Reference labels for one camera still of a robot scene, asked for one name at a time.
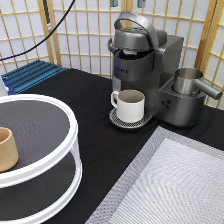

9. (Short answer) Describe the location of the white ceramic mug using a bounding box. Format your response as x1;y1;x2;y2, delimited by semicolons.
111;90;145;123

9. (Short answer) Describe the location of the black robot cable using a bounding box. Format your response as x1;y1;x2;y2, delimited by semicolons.
0;0;76;63

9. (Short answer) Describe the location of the white two-tier round shelf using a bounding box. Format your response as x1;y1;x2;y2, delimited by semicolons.
0;94;82;224

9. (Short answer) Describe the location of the grey pod coffee machine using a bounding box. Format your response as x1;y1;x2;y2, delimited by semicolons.
108;11;205;128

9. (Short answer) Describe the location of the tan wooden cup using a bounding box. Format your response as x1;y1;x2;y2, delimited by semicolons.
0;127;19;172

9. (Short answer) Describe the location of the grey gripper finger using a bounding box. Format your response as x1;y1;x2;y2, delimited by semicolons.
137;0;146;8
110;0;118;7

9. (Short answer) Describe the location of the grey woven placemat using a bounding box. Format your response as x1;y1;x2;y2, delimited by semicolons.
85;127;224;224

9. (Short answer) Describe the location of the blue ribbed metal block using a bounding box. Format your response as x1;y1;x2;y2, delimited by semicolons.
2;60;66;95

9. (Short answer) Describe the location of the steel milk frother jug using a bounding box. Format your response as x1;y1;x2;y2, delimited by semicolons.
173;68;222;100

